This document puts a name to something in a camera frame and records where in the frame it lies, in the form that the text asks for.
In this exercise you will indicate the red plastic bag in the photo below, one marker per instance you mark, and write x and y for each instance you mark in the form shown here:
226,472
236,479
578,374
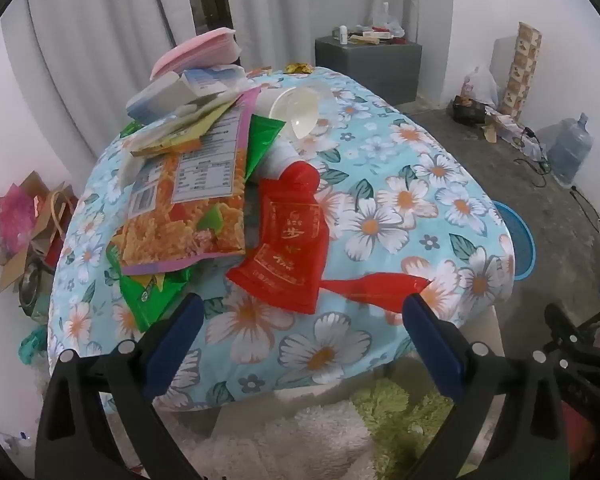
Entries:
285,240

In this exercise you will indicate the crumpled white plastic bag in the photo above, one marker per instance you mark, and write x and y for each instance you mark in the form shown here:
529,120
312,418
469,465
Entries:
480,85

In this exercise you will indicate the white shaggy rug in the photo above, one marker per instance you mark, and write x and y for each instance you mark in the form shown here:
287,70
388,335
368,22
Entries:
300,440

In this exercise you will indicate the dark window frame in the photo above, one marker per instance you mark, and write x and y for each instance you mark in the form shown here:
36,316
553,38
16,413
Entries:
207,0

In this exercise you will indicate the brown cardboard pieces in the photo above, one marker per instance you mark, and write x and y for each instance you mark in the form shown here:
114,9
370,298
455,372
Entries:
15,265

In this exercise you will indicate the white curtain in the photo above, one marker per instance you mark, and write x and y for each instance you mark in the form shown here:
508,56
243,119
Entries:
95,35
305,5

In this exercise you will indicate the red plastic item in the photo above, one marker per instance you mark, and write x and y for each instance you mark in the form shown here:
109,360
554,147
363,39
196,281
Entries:
580,430

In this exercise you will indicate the metal bowl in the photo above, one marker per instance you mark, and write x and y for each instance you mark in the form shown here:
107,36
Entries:
32,287

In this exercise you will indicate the orange snack bag pink border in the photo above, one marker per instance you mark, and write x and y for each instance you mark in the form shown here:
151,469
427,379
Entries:
190,230

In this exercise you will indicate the white blue tissue pack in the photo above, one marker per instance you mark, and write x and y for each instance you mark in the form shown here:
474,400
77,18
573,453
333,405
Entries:
160,95

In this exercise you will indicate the blue round mat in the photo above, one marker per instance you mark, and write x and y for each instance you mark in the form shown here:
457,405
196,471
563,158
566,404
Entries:
522,245

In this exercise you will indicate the gold candy wrapper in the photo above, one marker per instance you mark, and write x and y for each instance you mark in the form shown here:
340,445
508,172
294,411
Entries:
299,68

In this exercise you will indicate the brown paper bag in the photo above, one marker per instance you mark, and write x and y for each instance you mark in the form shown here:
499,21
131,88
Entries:
57,220

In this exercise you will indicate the green snack packet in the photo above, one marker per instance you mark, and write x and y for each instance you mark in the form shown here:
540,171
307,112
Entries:
145,300

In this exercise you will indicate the white paper cup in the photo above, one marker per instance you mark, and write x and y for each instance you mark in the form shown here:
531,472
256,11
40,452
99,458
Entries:
282,157

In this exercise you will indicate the grey cabinet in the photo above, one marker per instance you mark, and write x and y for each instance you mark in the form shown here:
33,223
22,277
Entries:
370,70

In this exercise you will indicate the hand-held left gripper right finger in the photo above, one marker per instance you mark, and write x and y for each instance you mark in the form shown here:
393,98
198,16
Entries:
430,347

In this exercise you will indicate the green shaggy rug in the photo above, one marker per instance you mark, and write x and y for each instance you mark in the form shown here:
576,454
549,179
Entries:
405,425

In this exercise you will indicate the black box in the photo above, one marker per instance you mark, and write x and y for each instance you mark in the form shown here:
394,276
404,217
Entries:
469,111

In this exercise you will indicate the tall tile pattern box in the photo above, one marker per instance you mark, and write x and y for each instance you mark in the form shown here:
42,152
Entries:
522,70

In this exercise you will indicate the floral light blue blanket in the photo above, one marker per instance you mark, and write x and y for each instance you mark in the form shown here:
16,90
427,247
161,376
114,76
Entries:
380,210

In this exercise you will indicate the teal cloth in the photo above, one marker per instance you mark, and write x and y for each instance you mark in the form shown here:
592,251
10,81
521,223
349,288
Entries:
32,345

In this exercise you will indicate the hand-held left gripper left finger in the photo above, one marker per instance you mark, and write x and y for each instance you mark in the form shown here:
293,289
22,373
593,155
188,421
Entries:
175,342

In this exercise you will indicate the blue water jug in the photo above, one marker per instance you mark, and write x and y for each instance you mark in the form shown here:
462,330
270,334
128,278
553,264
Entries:
570,150

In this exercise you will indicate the pink plastic bag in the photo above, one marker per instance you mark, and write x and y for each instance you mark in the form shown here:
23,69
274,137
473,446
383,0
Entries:
12,217

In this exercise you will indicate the white blue flat packet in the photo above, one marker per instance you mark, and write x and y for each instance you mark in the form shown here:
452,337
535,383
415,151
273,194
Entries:
212,80

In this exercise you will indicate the pink wipes pack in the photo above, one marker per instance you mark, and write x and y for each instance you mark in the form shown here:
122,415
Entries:
200,50

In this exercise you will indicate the small white bottle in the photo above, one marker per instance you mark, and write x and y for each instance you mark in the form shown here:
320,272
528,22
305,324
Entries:
344,35

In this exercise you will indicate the yellow snack packet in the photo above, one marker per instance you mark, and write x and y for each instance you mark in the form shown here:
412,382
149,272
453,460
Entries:
180,132

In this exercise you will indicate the clear plastic cup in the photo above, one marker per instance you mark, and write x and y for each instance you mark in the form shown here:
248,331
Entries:
295,110

